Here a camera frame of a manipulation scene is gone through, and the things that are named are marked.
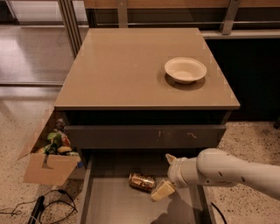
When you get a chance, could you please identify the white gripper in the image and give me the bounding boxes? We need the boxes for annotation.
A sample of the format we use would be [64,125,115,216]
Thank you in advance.
[150,153,188,201]

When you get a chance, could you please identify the orange soda can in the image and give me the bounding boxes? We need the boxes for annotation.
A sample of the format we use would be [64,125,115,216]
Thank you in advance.
[129,172,156,192]

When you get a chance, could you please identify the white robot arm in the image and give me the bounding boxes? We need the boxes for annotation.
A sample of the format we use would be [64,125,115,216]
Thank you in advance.
[151,148,280,201]

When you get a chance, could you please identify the closed top drawer front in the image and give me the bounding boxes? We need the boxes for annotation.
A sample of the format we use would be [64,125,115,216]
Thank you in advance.
[66,125,226,150]

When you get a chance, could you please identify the open middle drawer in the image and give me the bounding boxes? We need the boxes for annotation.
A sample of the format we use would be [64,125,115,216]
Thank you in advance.
[77,153,216,224]

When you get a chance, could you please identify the grey drawer cabinet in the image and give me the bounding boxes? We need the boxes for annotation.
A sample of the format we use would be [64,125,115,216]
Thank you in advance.
[53,27,241,224]

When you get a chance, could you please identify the white paper bowl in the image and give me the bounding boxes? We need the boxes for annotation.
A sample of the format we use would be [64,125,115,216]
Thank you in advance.
[164,57,207,84]

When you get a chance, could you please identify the green snack bag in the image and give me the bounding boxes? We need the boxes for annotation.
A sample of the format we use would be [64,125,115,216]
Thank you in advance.
[47,132,61,149]

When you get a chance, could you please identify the cardboard box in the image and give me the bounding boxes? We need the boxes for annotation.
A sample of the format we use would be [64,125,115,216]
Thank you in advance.
[18,107,86,186]

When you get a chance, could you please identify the black handheld device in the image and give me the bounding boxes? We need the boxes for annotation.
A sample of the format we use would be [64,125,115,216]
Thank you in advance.
[27,196,45,224]

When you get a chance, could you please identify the black cable right floor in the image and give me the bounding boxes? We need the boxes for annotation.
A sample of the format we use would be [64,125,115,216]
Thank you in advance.
[211,201,228,224]

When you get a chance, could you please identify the metal railing frame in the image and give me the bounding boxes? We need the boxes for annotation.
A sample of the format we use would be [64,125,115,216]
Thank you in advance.
[53,0,280,54]

